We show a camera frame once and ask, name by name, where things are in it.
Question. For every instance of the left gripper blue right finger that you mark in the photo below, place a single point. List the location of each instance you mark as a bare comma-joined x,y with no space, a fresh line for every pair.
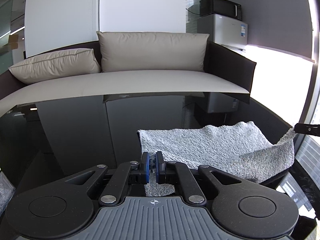
160,168

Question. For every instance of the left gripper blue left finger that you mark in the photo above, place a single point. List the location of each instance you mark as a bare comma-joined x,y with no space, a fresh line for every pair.
144,168

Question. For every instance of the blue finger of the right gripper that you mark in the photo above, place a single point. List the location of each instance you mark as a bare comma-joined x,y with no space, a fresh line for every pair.
307,129

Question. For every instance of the grey terry towel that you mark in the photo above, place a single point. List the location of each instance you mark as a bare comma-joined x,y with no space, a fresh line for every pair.
241,150

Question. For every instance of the dark sofa with beige seat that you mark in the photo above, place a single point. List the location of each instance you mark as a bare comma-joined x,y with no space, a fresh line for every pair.
225,71

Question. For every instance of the large beige back cushion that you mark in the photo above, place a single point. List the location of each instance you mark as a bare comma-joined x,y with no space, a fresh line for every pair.
126,51

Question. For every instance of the silver mini fridge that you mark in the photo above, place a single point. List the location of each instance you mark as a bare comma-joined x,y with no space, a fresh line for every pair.
225,31

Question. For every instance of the small beige side cushion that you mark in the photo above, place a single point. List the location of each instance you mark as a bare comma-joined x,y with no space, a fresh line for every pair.
57,64

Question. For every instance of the black microwave oven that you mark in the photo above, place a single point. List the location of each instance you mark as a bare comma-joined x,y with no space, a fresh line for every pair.
221,7

